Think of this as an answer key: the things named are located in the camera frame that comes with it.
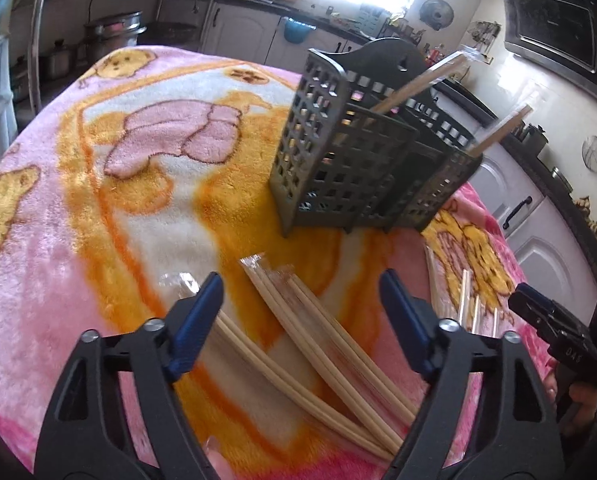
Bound black range hood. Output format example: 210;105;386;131
495;0;597;106

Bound round grey wall fan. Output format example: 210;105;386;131
419;0;454;31

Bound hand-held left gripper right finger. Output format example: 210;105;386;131
378;268;565;480

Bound metal storage shelf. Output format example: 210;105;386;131
28;0;216;113

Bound blue hanging bag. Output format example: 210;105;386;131
282;17;311;45

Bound hanging kitchen utensils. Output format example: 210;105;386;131
471;20;501;56

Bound steel kettle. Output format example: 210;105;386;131
515;122;549;158

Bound person's right hand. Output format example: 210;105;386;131
545;358;597;437

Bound white base cabinets under window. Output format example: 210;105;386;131
201;0;369;73

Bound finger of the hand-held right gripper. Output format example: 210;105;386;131
507;282;587;349

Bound small steel pot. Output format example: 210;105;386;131
46;40;79;81

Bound dark grey utensil holder basket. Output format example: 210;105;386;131
269;37;483;237

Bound pink bear printed blanket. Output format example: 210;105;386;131
0;45;554;480

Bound large steel pot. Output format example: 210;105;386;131
83;10;146;63

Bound white base cabinets under hood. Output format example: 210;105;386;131
448;142;597;301

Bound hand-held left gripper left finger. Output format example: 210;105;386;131
34;271;225;480

